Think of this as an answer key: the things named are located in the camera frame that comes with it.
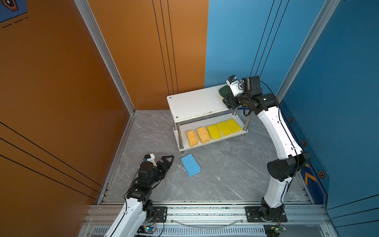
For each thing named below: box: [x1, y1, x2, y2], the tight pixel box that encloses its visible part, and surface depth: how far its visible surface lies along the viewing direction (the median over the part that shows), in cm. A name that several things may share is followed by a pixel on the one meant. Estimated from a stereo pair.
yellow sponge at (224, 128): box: [215, 120, 234, 137], surface depth 102 cm
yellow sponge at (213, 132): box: [206, 123, 222, 141], surface depth 100 cm
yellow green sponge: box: [218, 84, 233, 98], surface depth 81 cm
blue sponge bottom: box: [180, 153, 202, 178], surface depth 89 cm
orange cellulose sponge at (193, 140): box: [186, 129, 198, 148], surface depth 95 cm
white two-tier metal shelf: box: [166, 83, 252, 154], surface depth 86 cm
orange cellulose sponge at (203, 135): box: [196, 126, 211, 145], surface depth 96 cm
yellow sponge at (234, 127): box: [225, 118, 243, 133], surface depth 104 cm
